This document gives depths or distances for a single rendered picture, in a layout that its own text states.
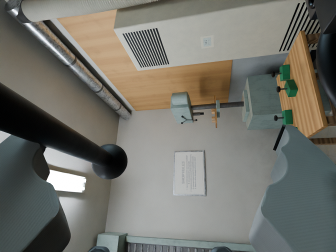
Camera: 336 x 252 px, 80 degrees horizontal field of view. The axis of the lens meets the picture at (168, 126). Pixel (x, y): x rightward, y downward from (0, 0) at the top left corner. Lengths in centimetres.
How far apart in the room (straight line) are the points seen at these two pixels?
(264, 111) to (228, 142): 99
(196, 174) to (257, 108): 130
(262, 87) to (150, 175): 194
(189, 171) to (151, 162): 61
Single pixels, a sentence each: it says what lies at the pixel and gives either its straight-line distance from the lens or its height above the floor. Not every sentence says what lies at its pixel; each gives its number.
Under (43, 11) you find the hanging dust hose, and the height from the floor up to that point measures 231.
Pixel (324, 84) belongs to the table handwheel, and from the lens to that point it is 36.
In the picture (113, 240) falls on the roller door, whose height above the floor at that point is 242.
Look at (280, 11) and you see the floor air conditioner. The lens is 170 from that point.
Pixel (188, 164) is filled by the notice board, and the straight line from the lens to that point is 303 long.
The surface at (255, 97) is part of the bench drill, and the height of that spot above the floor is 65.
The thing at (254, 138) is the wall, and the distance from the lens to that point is 316.
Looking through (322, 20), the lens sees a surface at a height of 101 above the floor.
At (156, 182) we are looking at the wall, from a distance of 311.
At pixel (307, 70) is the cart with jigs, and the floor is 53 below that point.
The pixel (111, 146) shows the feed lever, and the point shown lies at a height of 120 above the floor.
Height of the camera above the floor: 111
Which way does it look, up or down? 13 degrees up
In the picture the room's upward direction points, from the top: 93 degrees counter-clockwise
